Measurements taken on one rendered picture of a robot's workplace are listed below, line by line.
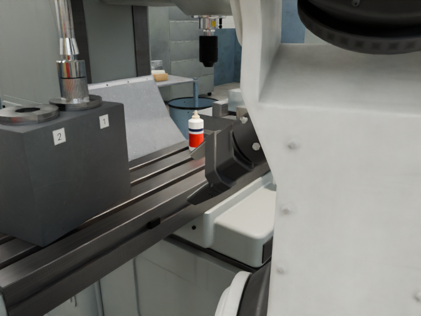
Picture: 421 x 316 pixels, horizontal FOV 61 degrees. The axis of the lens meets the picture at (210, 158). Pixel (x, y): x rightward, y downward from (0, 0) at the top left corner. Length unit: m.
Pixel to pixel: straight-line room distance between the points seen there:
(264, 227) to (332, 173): 0.62
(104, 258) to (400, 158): 0.52
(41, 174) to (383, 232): 0.47
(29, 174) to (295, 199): 0.42
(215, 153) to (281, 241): 0.37
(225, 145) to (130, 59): 0.71
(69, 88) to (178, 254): 0.53
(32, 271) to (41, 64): 0.71
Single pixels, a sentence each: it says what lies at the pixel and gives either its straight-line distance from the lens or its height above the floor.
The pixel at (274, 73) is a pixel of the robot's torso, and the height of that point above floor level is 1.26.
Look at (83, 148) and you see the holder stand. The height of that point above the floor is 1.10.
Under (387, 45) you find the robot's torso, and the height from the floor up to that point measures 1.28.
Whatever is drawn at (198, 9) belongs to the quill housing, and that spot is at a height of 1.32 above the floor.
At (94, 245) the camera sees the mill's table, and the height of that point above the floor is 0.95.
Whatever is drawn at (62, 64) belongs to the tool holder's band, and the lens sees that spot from 0.67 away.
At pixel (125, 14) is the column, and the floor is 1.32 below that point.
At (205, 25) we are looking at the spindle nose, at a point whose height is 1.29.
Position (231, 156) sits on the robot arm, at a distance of 0.57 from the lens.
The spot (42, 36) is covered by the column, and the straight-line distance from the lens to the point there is 1.14.
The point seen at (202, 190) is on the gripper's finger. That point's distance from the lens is 0.61.
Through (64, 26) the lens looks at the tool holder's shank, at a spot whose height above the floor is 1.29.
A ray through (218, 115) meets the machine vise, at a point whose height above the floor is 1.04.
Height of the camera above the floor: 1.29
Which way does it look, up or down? 20 degrees down
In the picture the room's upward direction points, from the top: straight up
